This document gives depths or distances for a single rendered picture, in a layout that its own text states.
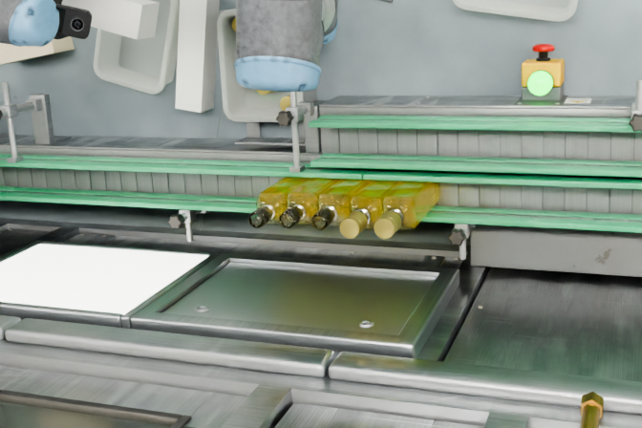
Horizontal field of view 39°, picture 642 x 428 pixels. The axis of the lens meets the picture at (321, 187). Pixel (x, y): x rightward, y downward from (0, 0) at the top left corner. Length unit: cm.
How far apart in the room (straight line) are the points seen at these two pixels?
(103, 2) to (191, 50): 32
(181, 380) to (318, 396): 21
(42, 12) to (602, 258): 103
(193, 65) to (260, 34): 72
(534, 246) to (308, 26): 69
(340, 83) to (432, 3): 25
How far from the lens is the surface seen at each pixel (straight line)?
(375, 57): 181
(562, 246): 168
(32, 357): 147
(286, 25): 118
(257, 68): 120
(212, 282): 162
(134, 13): 160
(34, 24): 133
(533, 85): 165
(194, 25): 188
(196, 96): 190
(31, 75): 219
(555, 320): 151
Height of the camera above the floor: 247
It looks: 66 degrees down
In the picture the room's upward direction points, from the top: 126 degrees counter-clockwise
